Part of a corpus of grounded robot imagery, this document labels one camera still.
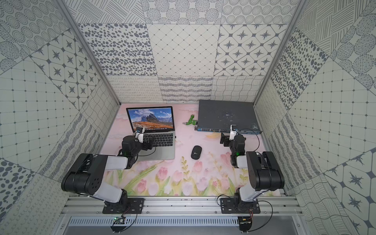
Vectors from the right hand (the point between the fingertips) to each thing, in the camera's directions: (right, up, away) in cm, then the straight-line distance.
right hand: (229, 134), depth 95 cm
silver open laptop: (-47, +7, +3) cm, 48 cm away
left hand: (-57, -1, -1) cm, 57 cm away
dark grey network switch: (-6, +12, +12) cm, 18 cm away
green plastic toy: (-25, +8, +12) cm, 29 cm away
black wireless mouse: (-22, -11, -4) cm, 25 cm away
